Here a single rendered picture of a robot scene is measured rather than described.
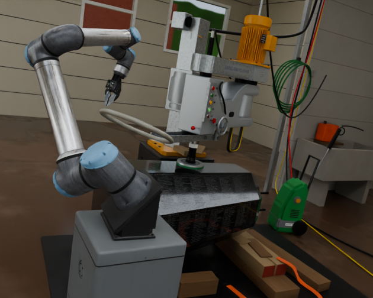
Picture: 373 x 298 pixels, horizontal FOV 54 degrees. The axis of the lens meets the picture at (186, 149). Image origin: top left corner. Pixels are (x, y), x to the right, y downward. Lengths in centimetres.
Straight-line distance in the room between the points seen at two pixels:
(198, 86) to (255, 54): 75
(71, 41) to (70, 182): 62
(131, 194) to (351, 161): 439
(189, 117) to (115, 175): 129
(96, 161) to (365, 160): 482
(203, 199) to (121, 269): 129
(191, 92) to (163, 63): 664
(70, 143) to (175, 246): 63
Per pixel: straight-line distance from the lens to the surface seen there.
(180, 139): 254
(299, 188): 410
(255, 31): 324
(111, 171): 149
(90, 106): 880
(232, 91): 304
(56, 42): 174
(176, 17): 362
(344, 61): 603
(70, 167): 161
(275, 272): 311
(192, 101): 267
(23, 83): 849
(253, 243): 328
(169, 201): 256
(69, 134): 166
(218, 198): 278
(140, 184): 155
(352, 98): 633
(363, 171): 590
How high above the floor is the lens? 158
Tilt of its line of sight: 12 degrees down
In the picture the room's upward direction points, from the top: 10 degrees clockwise
